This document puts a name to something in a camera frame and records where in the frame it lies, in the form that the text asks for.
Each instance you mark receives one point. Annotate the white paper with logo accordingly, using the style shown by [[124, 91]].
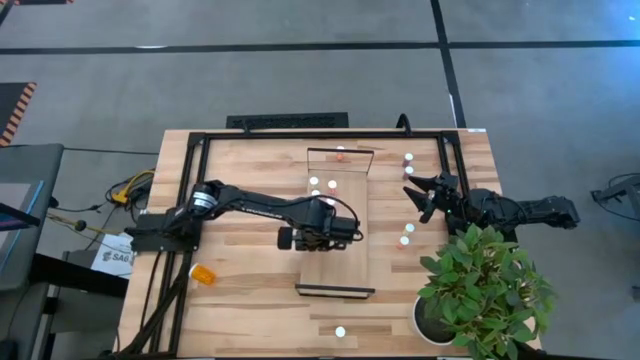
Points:
[[114, 256]]

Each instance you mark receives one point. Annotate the pink medicine bottle white cap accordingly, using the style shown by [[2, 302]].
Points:
[[315, 192]]

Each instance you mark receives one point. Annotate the black floor stand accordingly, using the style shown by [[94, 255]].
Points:
[[620, 192]]

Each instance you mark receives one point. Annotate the grey cart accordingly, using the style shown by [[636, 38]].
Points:
[[25, 250]]

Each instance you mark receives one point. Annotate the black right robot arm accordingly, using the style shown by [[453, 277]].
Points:
[[545, 210]]

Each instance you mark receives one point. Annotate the yellow bottle with white pills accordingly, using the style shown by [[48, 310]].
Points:
[[340, 331]]

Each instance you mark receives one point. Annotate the red medicine bottle white cap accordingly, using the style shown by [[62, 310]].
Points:
[[408, 157]]

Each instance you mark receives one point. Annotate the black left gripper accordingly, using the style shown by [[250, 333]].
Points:
[[325, 235]]

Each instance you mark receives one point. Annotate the black mat striped orange edge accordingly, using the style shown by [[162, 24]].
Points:
[[15, 112]]

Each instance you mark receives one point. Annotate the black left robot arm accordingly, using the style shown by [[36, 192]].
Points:
[[260, 202]]

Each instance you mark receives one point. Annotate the magenta medicine bottle white cap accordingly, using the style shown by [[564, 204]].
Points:
[[409, 170]]

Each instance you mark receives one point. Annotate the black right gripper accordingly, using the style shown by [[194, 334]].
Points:
[[450, 197]]

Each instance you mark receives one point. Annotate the pale yellow medicine bottle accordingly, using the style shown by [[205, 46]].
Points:
[[409, 228]]

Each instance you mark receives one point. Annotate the white plant pot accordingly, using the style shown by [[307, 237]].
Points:
[[430, 330]]

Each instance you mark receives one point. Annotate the large orange medicine bottle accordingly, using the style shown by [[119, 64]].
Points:
[[202, 274]]

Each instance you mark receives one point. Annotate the clear acrylic tray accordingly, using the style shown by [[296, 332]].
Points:
[[335, 270]]

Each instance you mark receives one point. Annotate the green leafy plant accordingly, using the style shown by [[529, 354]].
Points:
[[480, 290]]

